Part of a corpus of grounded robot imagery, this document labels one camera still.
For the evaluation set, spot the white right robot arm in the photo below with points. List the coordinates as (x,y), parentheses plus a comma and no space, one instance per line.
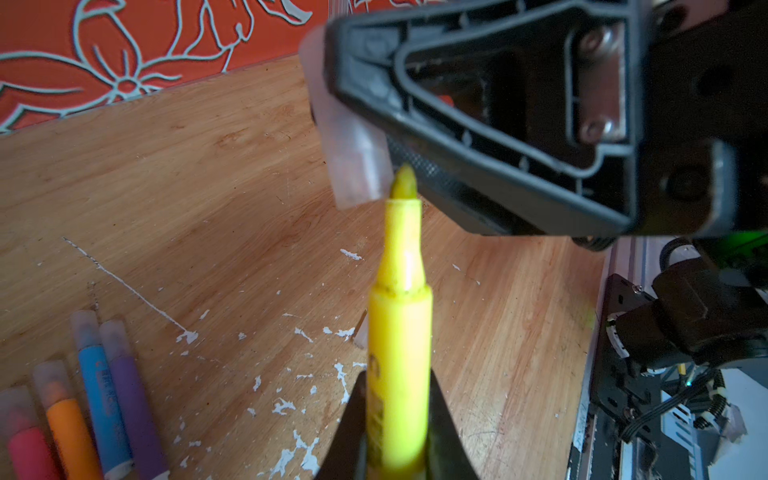
(707,310)

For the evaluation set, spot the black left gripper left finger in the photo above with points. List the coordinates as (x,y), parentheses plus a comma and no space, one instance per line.
(346,457)

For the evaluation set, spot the orange pen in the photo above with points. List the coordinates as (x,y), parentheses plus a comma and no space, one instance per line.
(70,433)

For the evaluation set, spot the yellow pen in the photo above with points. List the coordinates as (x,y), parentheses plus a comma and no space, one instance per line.
(399,342)

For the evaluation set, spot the pink pen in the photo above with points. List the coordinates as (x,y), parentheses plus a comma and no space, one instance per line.
(22,435)

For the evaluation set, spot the clear pen cap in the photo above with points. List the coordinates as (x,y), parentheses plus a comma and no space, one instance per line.
(356,153)

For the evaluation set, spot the blue pen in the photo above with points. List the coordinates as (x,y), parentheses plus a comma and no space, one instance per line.
(111,440)

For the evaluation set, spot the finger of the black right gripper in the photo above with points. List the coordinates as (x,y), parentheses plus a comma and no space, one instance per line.
(535,104)
(468,208)

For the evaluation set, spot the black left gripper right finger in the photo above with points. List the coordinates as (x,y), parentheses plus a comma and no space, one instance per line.
(446,458)

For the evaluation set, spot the purple pen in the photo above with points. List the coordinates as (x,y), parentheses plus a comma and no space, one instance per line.
(142,433)

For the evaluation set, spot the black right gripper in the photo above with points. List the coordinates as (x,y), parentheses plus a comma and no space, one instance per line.
(702,165)

